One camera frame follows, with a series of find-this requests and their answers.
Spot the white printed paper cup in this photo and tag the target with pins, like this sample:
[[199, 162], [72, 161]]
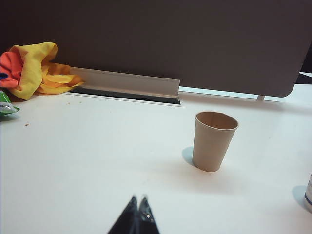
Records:
[[309, 192]]

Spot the plain brown paper cup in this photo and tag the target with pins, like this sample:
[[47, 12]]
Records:
[[212, 146]]

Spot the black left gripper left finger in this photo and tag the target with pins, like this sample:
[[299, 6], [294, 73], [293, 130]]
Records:
[[126, 224]]

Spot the yellow cloth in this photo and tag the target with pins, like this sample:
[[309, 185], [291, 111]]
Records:
[[31, 73]]

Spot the green snack packet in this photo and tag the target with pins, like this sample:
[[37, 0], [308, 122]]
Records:
[[6, 108]]

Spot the small blue object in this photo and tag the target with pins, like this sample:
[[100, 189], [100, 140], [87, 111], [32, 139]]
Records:
[[3, 76]]

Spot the orange cloth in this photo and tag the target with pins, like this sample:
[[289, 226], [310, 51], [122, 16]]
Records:
[[11, 65]]

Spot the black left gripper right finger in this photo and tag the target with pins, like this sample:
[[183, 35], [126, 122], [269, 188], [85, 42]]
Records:
[[147, 221]]

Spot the brown fabric desk partition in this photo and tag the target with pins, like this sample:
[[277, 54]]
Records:
[[156, 39]]

